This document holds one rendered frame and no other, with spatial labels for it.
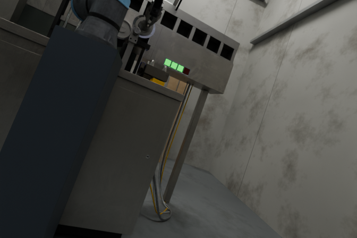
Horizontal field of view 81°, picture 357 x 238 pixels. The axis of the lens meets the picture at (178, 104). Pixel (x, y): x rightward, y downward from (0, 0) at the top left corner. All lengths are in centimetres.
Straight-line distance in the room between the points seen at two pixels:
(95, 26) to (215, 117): 399
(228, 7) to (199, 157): 333
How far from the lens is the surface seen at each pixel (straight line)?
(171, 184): 212
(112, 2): 83
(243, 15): 526
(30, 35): 114
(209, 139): 457
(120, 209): 125
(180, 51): 184
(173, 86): 389
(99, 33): 78
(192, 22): 195
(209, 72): 192
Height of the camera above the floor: 75
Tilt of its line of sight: 5 degrees up
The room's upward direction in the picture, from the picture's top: 20 degrees clockwise
